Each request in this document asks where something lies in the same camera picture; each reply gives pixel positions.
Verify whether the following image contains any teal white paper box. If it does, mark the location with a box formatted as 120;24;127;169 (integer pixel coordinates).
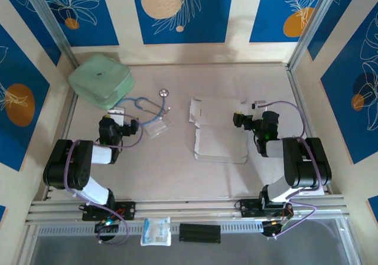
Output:
188;98;249;163

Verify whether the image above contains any clear plastic bag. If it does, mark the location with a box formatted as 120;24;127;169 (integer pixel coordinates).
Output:
144;117;175;139

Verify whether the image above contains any blue stethoscope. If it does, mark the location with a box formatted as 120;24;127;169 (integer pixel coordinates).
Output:
116;88;172;127

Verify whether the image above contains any green zip pouch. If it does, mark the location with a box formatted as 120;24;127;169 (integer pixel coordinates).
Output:
67;54;135;110

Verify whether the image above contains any small black circuit board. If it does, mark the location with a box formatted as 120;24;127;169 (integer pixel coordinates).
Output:
94;220;119;235
261;217;293;239

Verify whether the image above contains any white gauze packet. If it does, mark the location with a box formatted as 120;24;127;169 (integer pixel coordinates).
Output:
140;217;172;247

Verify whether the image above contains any black rectangular block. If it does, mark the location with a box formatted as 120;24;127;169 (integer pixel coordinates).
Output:
179;223;221;244

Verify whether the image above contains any grey metal sheet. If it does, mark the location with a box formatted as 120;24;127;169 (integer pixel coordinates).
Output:
17;225;364;265

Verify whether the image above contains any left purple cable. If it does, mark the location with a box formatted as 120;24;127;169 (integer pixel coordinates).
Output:
63;113;145;246

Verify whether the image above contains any purple cable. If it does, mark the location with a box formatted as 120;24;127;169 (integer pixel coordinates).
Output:
256;100;323;239
63;113;145;246

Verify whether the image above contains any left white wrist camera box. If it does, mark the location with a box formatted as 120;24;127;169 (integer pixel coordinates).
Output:
106;107;125;125

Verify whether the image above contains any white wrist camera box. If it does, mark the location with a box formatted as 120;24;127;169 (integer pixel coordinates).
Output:
252;99;268;112
106;107;125;125

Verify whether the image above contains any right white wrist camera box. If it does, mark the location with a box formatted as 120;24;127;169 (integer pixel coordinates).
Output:
252;99;268;112

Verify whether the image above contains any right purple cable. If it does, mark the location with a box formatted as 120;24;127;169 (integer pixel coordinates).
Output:
256;100;323;239

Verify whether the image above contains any aluminium side rail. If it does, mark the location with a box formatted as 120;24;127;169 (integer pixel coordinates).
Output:
286;65;334;195
43;93;79;201

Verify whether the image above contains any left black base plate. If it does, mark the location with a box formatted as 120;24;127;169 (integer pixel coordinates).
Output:
82;201;136;221

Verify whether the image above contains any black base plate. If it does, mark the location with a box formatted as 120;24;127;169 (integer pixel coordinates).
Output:
237;199;294;218
82;201;136;221

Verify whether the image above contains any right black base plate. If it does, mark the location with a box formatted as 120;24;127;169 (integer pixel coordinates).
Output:
237;199;294;218

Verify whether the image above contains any aluminium cross rail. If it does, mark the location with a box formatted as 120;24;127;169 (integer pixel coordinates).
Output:
25;194;351;226

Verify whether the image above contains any grey slotted cable duct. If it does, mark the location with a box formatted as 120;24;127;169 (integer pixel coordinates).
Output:
37;221;265;237

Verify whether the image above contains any aluminium corner post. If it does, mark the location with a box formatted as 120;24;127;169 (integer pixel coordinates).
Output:
288;0;345;68
22;0;80;68

